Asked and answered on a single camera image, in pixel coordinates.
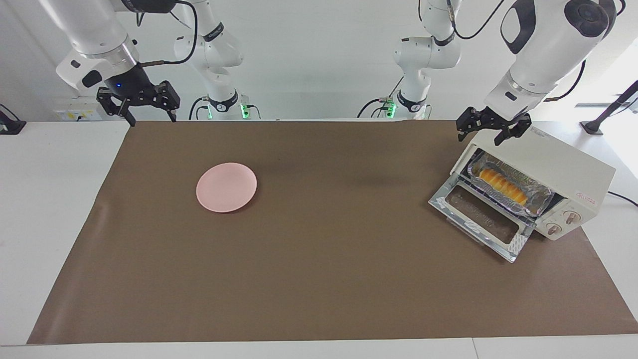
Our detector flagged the cream toaster oven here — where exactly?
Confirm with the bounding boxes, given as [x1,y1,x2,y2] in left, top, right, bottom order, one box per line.
[429,125,617,263]

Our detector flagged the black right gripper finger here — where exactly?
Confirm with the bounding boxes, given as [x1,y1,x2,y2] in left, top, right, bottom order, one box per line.
[159,80,180,122]
[97,87,136,126]

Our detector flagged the black right arm base cable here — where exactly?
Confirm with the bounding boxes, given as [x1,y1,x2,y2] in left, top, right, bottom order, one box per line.
[188,96,210,120]

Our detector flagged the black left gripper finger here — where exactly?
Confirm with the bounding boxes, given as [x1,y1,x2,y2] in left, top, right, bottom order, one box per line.
[495,115,532,146]
[457,106,483,142]

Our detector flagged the black left arm base cable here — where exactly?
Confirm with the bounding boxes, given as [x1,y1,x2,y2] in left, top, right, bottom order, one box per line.
[356,77,404,119]

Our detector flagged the tall black stand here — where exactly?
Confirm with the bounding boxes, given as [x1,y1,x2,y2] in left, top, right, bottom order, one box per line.
[581,80,638,136]

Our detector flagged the black arm base cable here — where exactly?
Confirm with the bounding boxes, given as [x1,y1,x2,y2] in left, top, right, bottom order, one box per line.
[356,77,404,119]
[188,96,210,120]

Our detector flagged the aluminium foil tray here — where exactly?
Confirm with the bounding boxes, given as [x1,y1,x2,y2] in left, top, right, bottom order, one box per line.
[466,152,555,218]

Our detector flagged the brown table mat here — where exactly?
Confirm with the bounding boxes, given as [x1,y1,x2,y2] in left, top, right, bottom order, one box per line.
[27,120,638,345]

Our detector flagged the black oven power cable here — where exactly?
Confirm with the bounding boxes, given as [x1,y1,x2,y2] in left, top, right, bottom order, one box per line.
[607,191,638,207]

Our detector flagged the glass oven door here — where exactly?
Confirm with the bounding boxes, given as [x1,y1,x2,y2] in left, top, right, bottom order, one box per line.
[429,175,536,263]

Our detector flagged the white wall power socket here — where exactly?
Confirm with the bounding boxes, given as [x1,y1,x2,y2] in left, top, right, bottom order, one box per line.
[54,97,103,122]

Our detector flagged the short black stand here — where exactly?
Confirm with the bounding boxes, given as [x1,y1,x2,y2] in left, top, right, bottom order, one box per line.
[0,104,26,135]

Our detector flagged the pink round plate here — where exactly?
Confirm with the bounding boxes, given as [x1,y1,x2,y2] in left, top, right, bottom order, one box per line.
[196,163,258,213]

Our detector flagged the golden bread loaf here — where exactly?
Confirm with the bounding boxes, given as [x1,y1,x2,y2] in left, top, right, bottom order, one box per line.
[478,169,528,205]

